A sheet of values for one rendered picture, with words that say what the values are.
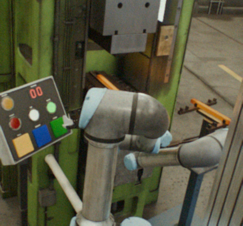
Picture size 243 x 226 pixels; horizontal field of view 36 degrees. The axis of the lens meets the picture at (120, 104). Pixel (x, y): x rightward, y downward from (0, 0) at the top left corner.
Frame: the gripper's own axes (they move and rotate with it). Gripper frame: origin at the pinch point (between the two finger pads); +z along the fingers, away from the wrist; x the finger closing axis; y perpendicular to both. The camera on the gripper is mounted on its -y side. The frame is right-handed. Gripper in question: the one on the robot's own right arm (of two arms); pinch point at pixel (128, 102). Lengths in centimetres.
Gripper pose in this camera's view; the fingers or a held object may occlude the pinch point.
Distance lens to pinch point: 197.5
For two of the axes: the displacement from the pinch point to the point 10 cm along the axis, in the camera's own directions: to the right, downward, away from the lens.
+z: -4.8, -4.5, 7.5
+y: -1.1, 8.8, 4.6
